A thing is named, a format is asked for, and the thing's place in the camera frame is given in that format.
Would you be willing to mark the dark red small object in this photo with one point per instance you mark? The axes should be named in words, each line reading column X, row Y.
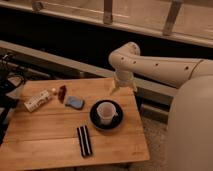
column 62, row 93

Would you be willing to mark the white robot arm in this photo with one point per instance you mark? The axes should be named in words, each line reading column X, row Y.
column 190, row 122

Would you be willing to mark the blue sponge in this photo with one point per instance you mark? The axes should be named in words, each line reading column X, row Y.
column 74, row 102

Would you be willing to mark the black white striped eraser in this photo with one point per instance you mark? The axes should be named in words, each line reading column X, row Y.
column 84, row 141

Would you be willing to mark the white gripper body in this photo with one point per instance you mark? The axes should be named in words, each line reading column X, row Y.
column 124, row 79

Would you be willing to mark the black round plate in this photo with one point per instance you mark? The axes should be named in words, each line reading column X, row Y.
column 95, row 119

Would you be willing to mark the clear plastic cup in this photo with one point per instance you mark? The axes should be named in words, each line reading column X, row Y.
column 106, row 111

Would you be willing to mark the black equipment at left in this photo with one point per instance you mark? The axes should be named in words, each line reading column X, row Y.
column 11, row 79

